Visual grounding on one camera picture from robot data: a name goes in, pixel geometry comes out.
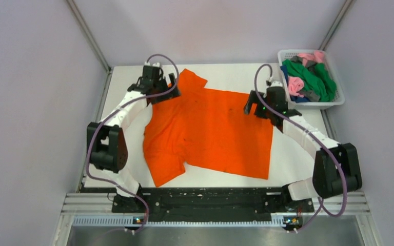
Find orange t-shirt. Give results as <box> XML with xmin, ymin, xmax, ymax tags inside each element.
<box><xmin>143</xmin><ymin>69</ymin><xmax>273</xmax><ymax>187</ymax></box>

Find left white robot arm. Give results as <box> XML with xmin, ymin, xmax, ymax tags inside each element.
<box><xmin>86</xmin><ymin>63</ymin><xmax>180</xmax><ymax>214</ymax></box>

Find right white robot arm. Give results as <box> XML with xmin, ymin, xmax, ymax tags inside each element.
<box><xmin>244</xmin><ymin>86</ymin><xmax>362</xmax><ymax>217</ymax></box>

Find blue t-shirt in basket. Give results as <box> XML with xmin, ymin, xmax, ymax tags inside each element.
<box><xmin>280</xmin><ymin>65</ymin><xmax>310</xmax><ymax>103</ymax></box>

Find pink t-shirt in basket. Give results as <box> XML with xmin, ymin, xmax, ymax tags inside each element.
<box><xmin>286</xmin><ymin>51</ymin><xmax>326</xmax><ymax>101</ymax></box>

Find white plastic laundry basket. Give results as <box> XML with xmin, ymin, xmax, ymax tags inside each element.
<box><xmin>278</xmin><ymin>49</ymin><xmax>345</xmax><ymax>110</ymax></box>

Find grey t-shirt in basket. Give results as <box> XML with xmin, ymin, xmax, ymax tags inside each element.
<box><xmin>285</xmin><ymin>56</ymin><xmax>321</xmax><ymax>102</ymax></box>

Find green t-shirt in basket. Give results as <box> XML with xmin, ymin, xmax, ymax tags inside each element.
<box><xmin>282</xmin><ymin>59</ymin><xmax>337</xmax><ymax>102</ymax></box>

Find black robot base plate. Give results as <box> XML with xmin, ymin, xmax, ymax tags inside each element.
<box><xmin>112</xmin><ymin>187</ymin><xmax>314</xmax><ymax>222</ymax></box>

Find aluminium frame rail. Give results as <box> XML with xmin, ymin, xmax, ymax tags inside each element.
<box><xmin>61</xmin><ymin>192</ymin><xmax>370</xmax><ymax>215</ymax></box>

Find grey slotted cable duct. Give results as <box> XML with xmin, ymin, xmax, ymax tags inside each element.
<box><xmin>72</xmin><ymin>215</ymin><xmax>300</xmax><ymax>228</ymax></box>

